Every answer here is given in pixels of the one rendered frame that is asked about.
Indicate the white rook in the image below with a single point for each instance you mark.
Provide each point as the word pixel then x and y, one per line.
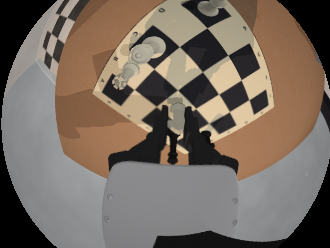
pixel 129 72

